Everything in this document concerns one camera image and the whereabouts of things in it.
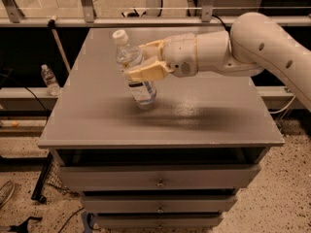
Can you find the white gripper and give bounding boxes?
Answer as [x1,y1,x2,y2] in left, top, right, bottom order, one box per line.
[123,33,198,82]

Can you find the blue label plastic bottle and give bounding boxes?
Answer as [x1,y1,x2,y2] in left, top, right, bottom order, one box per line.
[113,29,156,106]

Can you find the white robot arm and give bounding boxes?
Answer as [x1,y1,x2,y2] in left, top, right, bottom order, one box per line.
[124,13,311,110]

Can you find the clear water bottle on ledge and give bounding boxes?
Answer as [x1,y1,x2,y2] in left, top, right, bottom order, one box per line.
[41,64,60,96]

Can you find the grey drawer cabinet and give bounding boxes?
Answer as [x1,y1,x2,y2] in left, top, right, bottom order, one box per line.
[37,26,286,230]

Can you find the wooden stick with black clamp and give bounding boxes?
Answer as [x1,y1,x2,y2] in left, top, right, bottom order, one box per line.
[48,15,71,73]

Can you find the top grey drawer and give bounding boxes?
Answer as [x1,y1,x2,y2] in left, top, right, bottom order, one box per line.
[60,164,260,191]

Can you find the grey drawer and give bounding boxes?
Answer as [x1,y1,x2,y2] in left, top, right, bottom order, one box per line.
[60,164,260,191]
[82,195,237,214]
[96,214,223,229]

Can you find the middle grey drawer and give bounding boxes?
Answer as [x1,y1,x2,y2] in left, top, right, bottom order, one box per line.
[82,195,237,214]

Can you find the bottom grey drawer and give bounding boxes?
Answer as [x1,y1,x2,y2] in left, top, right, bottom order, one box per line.
[96,214,223,229]

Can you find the black stand leg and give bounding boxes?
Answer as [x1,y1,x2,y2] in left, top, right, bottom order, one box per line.
[31,153,53,204]

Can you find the black cable on left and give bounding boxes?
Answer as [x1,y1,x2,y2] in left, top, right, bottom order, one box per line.
[0,72,51,121]

